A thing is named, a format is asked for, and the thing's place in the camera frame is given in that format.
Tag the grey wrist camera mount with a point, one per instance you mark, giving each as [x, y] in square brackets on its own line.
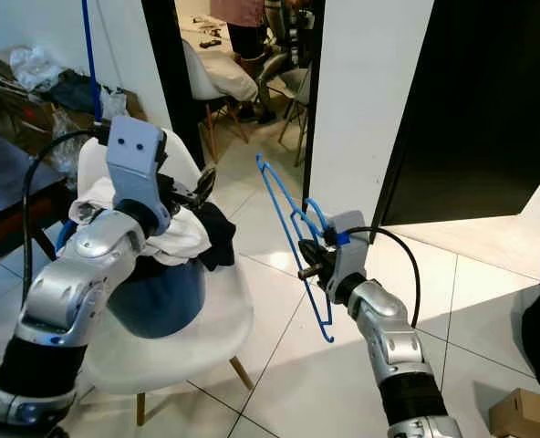
[350, 239]
[135, 151]

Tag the blue plastic bucket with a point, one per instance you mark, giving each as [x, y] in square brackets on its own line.
[160, 301]

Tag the blue cloth pile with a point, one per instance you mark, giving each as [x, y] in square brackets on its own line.
[74, 91]

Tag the person in pink top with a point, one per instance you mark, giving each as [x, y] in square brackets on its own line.
[238, 9]

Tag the black door frame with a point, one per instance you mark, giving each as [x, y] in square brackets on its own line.
[170, 73]

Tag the clear plastic bag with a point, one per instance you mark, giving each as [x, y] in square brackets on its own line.
[67, 141]
[37, 66]

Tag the white printed t-shirt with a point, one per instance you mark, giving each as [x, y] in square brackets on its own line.
[188, 237]

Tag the black door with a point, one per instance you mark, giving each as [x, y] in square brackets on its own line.
[471, 109]

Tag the blue plastic hanger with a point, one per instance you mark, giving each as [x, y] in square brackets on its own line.
[317, 306]

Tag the grey shell chair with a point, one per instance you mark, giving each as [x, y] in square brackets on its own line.
[302, 91]

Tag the silver humanoid robot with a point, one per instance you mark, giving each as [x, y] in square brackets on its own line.
[275, 68]

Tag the large cardboard box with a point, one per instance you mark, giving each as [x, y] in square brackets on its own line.
[24, 114]

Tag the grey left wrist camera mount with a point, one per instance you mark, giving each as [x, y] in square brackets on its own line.
[135, 151]

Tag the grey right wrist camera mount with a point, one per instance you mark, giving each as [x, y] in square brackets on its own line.
[350, 239]

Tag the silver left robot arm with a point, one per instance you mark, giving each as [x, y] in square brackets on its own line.
[88, 274]

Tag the plain black garment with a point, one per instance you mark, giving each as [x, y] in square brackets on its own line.
[220, 242]

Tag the white plastic chair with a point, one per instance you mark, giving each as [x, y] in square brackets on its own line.
[215, 328]

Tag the white plastic bag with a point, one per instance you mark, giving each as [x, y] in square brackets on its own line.
[115, 102]

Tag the white chair with cushion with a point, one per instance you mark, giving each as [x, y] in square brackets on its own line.
[229, 78]

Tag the small brown cardboard box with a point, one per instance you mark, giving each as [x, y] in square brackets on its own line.
[525, 415]

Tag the dark brown table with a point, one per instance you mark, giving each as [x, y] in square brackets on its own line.
[15, 182]

